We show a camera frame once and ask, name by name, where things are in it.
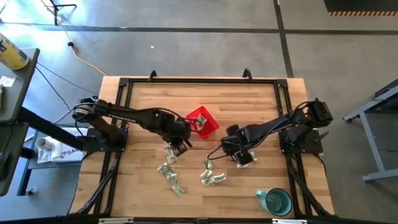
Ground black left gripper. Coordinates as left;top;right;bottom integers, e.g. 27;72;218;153
170;121;193;157

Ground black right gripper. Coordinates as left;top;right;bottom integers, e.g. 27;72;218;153
222;124;254;166

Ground red plastic basket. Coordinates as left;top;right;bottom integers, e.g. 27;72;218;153
185;105;220;139

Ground teal ceramic mug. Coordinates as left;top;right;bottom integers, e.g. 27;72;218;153
256;187;294;217

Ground white printed paper bag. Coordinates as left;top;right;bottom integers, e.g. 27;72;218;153
36;126;90;165

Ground grey metal table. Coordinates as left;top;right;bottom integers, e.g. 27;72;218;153
343;78;398;183

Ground white paper cup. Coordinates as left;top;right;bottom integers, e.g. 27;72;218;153
34;137;54;152

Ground dark grey side desk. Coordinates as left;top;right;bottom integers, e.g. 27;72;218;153
0;47;41;124

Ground black tripod stand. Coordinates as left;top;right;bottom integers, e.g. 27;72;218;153
40;0;78;26

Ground white paper note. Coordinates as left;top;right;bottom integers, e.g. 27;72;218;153
0;75;17;88

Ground black yellow striped mat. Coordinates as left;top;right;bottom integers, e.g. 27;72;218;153
323;0;398;17

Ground yellow white wipes canister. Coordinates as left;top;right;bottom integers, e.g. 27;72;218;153
0;32;30;70

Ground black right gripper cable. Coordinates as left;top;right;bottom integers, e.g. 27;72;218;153
206;143;233;161

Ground black aluminium table frame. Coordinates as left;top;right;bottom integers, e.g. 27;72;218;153
70;68;335;218

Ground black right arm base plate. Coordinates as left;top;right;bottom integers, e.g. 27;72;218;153
278;128;325;156

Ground silver metal bracket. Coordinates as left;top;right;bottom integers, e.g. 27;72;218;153
98;217;134;224
272;218;308;224

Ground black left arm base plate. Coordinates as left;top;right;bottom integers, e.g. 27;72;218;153
83;126;129;153

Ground yellow floor cable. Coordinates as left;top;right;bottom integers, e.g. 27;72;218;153
40;0;108;77

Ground black floor cable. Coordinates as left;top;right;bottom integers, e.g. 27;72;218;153
35;62;99;110

